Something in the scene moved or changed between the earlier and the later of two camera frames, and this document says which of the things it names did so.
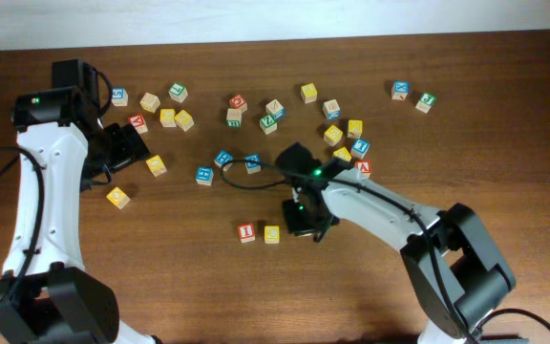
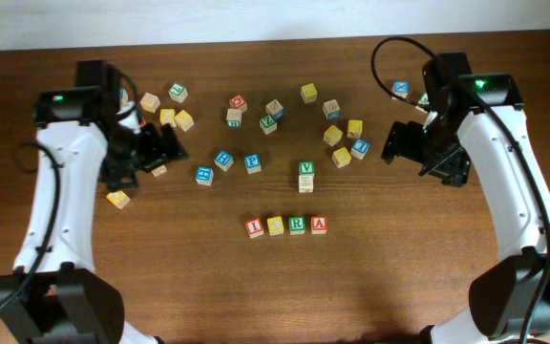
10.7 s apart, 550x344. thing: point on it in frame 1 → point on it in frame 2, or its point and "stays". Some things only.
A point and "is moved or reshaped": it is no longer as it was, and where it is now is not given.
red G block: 238,101 stays
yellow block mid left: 157,165 stays
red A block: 365,167 is moved or reshaped
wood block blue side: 275,109 stays
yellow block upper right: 354,128 stays
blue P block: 251,167 stays
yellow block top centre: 308,93 stays
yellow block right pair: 183,119 stays
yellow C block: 271,234 → 275,225
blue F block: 222,158 stays
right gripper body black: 304,219 → 432,148
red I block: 246,233 is moved or reshaped
